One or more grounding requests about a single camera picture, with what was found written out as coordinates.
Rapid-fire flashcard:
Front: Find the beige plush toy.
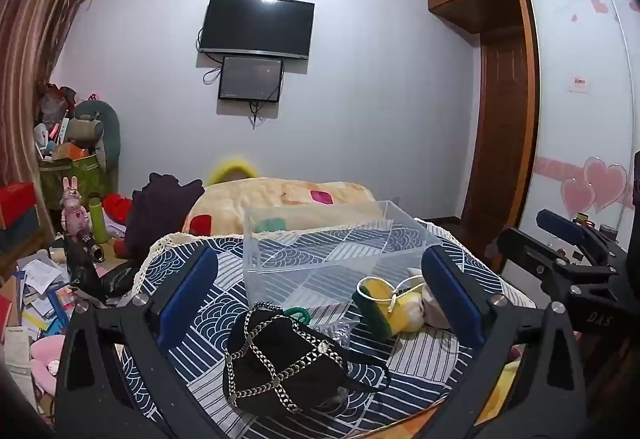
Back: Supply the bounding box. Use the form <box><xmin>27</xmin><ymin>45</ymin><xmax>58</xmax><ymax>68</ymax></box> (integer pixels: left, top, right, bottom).
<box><xmin>406</xmin><ymin>266</ymin><xmax>454</xmax><ymax>328</ymax></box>

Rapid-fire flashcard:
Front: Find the yellow fuzzy plush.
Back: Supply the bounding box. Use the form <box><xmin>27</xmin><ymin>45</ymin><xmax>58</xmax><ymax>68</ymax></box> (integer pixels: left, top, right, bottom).
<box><xmin>206</xmin><ymin>158</ymin><xmax>259</xmax><ymax>186</ymax></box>

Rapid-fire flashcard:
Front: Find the pink rabbit figure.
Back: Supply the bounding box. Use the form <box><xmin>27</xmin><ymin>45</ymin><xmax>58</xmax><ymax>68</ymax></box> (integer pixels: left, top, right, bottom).
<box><xmin>60</xmin><ymin>176</ymin><xmax>89</xmax><ymax>236</ymax></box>

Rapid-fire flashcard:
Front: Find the pink plush toy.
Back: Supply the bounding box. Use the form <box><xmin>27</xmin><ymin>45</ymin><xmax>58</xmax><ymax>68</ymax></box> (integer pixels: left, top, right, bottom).
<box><xmin>29</xmin><ymin>335</ymin><xmax>66</xmax><ymax>396</ymax></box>

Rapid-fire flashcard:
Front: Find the wall-mounted black television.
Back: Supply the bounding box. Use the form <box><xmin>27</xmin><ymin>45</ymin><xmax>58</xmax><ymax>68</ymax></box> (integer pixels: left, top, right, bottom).
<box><xmin>197</xmin><ymin>0</ymin><xmax>316</xmax><ymax>61</ymax></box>

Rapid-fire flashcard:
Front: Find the clear plastic storage box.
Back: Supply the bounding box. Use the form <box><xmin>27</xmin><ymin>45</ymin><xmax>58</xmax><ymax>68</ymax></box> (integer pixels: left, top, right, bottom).
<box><xmin>243</xmin><ymin>200</ymin><xmax>444</xmax><ymax>308</ymax></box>

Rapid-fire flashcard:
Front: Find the small wall-mounted monitor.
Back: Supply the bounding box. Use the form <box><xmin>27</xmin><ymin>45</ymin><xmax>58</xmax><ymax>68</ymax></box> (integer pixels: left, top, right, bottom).
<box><xmin>217</xmin><ymin>55</ymin><xmax>285</xmax><ymax>103</ymax></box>

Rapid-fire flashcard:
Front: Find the brown wooden door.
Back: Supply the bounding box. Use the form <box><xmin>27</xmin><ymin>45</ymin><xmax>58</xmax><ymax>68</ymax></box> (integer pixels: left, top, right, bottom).
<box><xmin>459</xmin><ymin>31</ymin><xmax>539</xmax><ymax>221</ymax></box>

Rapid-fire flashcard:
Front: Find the yellow patterned pillow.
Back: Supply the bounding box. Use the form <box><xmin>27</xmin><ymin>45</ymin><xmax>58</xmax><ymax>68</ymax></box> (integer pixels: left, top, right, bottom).
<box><xmin>182</xmin><ymin>178</ymin><xmax>382</xmax><ymax>236</ymax></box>

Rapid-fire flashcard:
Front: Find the pile of papers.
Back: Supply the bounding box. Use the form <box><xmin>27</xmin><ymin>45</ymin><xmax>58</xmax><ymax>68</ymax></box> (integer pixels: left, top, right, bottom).
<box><xmin>0</xmin><ymin>243</ymin><xmax>77</xmax><ymax>401</ymax></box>

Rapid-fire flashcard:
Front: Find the dark maroon cloth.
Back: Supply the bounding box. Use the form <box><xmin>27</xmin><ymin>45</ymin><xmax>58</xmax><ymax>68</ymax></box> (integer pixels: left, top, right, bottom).
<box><xmin>124</xmin><ymin>172</ymin><xmax>206</xmax><ymax>261</ymax></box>

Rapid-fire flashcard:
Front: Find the white heart-decorated sliding door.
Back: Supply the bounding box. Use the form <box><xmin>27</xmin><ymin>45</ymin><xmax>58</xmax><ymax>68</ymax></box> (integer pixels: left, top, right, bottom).
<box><xmin>517</xmin><ymin>0</ymin><xmax>640</xmax><ymax>251</ymax></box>

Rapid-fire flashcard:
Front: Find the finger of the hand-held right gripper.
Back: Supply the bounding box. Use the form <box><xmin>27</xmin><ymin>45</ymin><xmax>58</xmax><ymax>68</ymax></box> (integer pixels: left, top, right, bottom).
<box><xmin>487</xmin><ymin>227</ymin><xmax>618</xmax><ymax>307</ymax></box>
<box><xmin>536</xmin><ymin>208</ymin><xmax>626</xmax><ymax>265</ymax></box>

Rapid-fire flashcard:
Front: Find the black chain-strap handbag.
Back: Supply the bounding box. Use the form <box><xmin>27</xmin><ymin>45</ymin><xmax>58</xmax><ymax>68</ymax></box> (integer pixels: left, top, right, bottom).
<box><xmin>222</xmin><ymin>301</ymin><xmax>392</xmax><ymax>418</ymax></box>

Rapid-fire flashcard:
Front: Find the green box of toys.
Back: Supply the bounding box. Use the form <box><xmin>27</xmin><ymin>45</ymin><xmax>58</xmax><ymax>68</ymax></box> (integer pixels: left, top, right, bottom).
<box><xmin>39</xmin><ymin>153</ymin><xmax>114</xmax><ymax>214</ymax></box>

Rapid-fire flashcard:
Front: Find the clear plastic bag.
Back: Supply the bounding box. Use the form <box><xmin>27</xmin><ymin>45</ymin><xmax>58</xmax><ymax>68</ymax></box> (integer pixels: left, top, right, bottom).
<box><xmin>312</xmin><ymin>318</ymin><xmax>354</xmax><ymax>346</ymax></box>

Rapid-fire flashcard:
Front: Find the brown striped curtain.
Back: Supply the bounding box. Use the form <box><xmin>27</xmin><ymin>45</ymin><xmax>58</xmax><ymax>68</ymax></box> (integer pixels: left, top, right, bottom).
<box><xmin>0</xmin><ymin>0</ymin><xmax>109</xmax><ymax>192</ymax></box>

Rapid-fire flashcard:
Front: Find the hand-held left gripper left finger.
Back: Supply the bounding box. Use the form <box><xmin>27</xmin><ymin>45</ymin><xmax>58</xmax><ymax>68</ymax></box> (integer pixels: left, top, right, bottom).
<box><xmin>54</xmin><ymin>246</ymin><xmax>226</xmax><ymax>439</ymax></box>

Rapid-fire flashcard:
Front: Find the black flashlight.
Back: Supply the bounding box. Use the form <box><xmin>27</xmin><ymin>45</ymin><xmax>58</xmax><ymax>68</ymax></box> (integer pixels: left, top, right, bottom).
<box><xmin>74</xmin><ymin>228</ymin><xmax>104</xmax><ymax>263</ymax></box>

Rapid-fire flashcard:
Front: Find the red box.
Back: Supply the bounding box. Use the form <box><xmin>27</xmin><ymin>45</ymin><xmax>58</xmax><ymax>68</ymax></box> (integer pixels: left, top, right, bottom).
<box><xmin>0</xmin><ymin>182</ymin><xmax>39</xmax><ymax>228</ymax></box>

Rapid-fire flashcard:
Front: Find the yellow green plush toy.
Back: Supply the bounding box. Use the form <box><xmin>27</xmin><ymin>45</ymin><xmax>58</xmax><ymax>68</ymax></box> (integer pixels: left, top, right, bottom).
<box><xmin>355</xmin><ymin>276</ymin><xmax>432</xmax><ymax>338</ymax></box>

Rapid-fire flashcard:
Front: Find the red cloth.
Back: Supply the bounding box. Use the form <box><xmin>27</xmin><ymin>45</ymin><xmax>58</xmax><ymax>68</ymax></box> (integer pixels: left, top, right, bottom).
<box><xmin>103</xmin><ymin>192</ymin><xmax>134</xmax><ymax>226</ymax></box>

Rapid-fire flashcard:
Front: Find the grey green plush toy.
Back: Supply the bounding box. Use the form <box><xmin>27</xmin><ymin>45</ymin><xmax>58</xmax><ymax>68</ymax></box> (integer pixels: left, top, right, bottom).
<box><xmin>69</xmin><ymin>98</ymin><xmax>122</xmax><ymax>171</ymax></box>

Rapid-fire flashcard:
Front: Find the green bottle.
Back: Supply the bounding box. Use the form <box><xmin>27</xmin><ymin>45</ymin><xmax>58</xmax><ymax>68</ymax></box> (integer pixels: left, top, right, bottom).
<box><xmin>88</xmin><ymin>192</ymin><xmax>107</xmax><ymax>243</ymax></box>

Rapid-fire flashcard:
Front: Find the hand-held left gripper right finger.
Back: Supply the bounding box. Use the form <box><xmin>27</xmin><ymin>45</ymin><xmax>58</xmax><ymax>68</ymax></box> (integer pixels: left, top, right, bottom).
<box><xmin>421</xmin><ymin>246</ymin><xmax>602</xmax><ymax>439</ymax></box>

